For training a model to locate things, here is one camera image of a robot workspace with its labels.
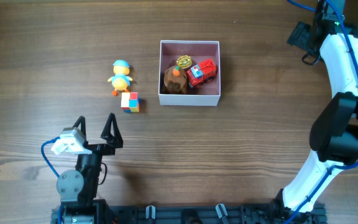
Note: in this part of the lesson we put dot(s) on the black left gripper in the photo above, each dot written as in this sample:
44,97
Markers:
115,140

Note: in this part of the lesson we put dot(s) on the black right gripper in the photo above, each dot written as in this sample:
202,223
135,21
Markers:
297,37

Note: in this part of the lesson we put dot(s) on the colourful puzzle cube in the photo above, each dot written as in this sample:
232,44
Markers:
130,102

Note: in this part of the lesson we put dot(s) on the yellow duck toy blue hat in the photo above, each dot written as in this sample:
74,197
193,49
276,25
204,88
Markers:
121,80

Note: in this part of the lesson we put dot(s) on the brown plush toy orange carrot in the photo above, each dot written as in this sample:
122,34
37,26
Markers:
175,81

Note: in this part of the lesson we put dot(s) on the red toy fire truck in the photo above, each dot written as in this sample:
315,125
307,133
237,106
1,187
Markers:
201,73

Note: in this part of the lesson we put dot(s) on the yellow round fan toy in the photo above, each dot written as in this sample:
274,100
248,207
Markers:
184,61

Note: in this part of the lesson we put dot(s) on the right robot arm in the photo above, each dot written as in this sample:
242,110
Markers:
334,135

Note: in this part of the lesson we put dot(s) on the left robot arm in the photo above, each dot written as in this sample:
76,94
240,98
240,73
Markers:
78,187

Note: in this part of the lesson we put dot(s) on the white box pink inside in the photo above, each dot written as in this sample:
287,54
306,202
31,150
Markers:
199,50

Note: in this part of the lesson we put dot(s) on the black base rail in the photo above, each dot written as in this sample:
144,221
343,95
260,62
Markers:
244,214

